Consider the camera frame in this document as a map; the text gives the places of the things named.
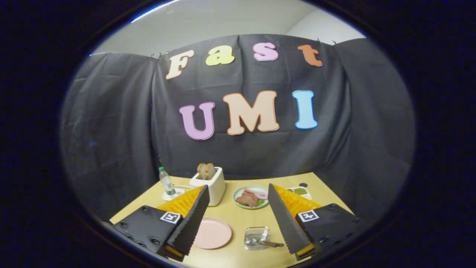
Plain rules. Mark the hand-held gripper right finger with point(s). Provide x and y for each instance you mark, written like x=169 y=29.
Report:
x=282 y=219

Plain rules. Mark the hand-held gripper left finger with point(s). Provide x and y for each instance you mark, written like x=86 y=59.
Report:
x=193 y=219

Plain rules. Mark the pink round plate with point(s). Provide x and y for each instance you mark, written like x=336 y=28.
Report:
x=214 y=234

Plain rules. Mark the white square coaster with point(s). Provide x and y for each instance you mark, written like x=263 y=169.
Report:
x=178 y=193

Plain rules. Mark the pink ham slice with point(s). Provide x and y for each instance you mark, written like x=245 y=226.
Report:
x=261 y=195

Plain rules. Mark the white divided seasoning dish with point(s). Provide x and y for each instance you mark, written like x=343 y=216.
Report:
x=302 y=191

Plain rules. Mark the cream white toaster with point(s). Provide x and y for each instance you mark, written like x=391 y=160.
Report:
x=217 y=190

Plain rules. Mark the brown meat slice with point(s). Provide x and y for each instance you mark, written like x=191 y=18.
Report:
x=247 y=200

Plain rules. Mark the clear plastic water bottle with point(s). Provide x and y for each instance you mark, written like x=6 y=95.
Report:
x=167 y=184

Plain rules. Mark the toasted bread slice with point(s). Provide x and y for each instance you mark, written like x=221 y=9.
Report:
x=201 y=172
x=211 y=171

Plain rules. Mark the pale green food plate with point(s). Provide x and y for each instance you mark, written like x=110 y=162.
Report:
x=238 y=194

